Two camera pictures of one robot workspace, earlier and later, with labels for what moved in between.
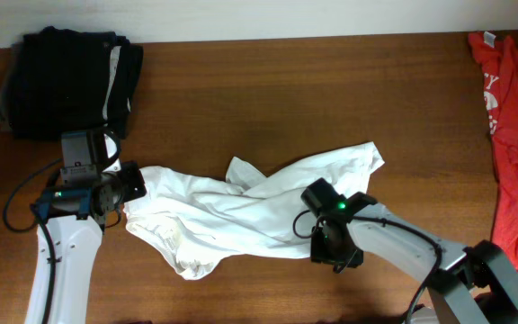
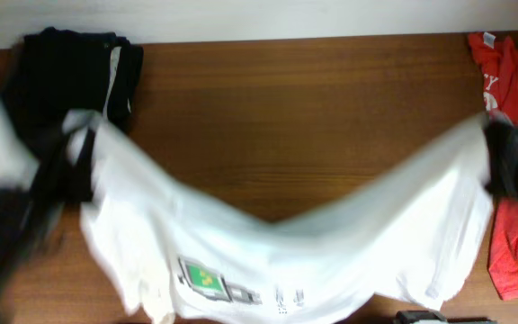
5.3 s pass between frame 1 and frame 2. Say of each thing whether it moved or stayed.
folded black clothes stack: stayed
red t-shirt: stayed
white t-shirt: moved
